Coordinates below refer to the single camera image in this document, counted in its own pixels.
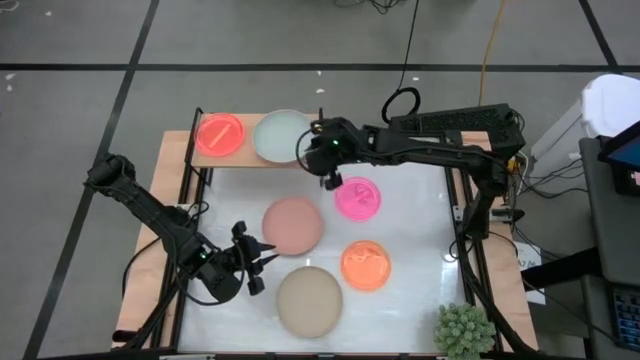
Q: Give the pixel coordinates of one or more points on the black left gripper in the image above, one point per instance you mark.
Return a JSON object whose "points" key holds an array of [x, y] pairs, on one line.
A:
{"points": [[240, 257]]}

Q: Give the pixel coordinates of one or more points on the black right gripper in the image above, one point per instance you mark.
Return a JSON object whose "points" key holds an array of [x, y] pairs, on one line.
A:
{"points": [[335, 150]]}

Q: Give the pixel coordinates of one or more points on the large grey plate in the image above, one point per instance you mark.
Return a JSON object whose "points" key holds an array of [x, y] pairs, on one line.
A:
{"points": [[280, 136]]}

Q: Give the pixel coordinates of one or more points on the large pale pink plate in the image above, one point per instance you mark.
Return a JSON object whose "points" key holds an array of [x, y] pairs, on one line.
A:
{"points": [[295, 225]]}

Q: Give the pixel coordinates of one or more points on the small magenta translucent plate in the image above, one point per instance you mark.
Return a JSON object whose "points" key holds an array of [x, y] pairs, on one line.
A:
{"points": [[360, 200]]}

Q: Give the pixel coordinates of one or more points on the large beige plate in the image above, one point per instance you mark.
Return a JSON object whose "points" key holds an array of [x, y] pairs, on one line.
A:
{"points": [[309, 301]]}

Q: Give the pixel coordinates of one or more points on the small orange translucent plate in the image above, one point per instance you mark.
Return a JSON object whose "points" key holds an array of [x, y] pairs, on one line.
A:
{"points": [[220, 135], [365, 265]]}

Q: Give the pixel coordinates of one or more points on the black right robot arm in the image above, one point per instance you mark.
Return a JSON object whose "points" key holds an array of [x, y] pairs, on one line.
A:
{"points": [[425, 145]]}

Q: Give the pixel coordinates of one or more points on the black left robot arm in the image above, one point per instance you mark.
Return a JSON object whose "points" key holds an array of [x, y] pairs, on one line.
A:
{"points": [[145, 205]]}

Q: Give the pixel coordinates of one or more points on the wooden shelf with black sides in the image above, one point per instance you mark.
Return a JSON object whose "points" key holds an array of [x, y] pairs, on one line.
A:
{"points": [[230, 163]]}

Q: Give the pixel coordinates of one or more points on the white table board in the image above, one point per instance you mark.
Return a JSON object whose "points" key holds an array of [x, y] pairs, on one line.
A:
{"points": [[400, 320]]}

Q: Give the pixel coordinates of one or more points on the yellow plug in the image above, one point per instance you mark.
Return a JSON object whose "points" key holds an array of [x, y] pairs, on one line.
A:
{"points": [[510, 166]]}

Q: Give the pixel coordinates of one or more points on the green artificial plant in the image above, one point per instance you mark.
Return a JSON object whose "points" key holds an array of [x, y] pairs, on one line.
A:
{"points": [[464, 332]]}

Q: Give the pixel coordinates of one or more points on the white paper sheet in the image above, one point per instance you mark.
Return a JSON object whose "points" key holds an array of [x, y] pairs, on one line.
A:
{"points": [[530, 260]]}

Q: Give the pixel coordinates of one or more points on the light grey cabinet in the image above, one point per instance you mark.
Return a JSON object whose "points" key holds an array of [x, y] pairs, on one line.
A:
{"points": [[555, 135]]}

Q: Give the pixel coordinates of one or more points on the black bar beside desk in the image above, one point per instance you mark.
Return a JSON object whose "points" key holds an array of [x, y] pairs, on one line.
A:
{"points": [[560, 267]]}

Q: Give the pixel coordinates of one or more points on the white plastic bin lid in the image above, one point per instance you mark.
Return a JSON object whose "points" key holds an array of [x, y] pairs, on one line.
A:
{"points": [[612, 102]]}

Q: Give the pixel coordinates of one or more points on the grey desk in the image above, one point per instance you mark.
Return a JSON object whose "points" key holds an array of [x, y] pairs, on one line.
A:
{"points": [[615, 235]]}

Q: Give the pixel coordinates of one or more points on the black monitor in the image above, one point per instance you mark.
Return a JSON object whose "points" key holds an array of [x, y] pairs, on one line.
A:
{"points": [[625, 155]]}

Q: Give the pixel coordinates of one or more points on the black keyboard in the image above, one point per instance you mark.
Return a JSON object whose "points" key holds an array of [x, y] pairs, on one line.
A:
{"points": [[627, 315]]}

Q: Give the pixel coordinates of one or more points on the black aluminium frame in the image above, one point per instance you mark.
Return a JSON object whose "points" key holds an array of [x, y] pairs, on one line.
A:
{"points": [[470, 285], [165, 300]]}

